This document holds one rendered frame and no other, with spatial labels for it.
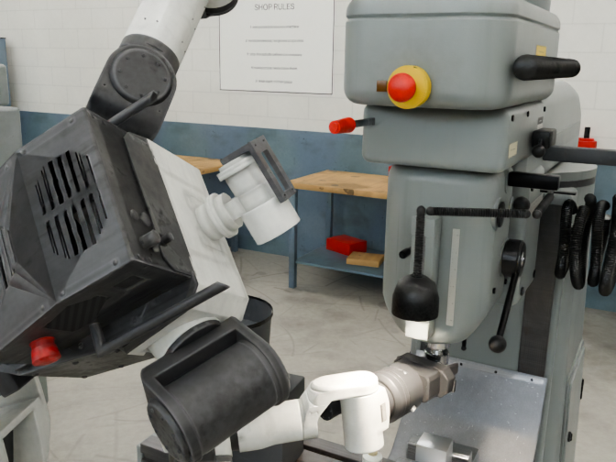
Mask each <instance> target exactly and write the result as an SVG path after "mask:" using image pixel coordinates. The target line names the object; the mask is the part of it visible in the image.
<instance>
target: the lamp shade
mask: <svg viewBox="0 0 616 462"><path fill-rule="evenodd" d="M439 299H440V298H439V294H438V291H437V288H436V284H435V282H434V281H433V280H431V279H430V278H428V277H427V276H425V275H423V274H421V276H414V275H413V274H408V275H406V276H404V277H403V278H401V279H399V280H398V282H397V284H396V287H395V289H394V292H393V294H392V304H391V313H392V314H393V315H394V316H396V317H398V318H400V319H402V320H406V321H412V322H427V321H432V320H434V319H436V318H437V317H438V313H439Z"/></svg>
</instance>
